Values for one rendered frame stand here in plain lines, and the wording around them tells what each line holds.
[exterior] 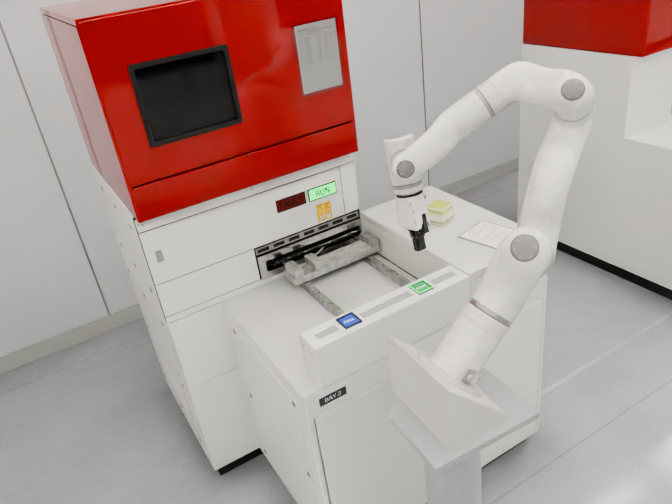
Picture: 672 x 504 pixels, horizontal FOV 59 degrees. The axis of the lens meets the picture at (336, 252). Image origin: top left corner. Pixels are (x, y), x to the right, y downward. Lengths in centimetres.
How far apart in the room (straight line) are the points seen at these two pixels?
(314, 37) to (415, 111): 235
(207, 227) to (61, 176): 152
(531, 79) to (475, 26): 291
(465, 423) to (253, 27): 127
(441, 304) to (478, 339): 35
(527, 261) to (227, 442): 153
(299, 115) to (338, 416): 97
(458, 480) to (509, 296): 54
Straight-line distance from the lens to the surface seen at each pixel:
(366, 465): 202
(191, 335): 221
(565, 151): 158
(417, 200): 166
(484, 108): 164
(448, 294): 184
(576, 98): 154
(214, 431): 249
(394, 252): 219
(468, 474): 175
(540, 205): 156
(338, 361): 170
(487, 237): 207
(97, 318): 378
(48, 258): 358
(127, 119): 184
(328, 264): 216
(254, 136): 197
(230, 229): 208
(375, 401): 187
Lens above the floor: 196
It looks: 29 degrees down
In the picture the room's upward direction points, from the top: 8 degrees counter-clockwise
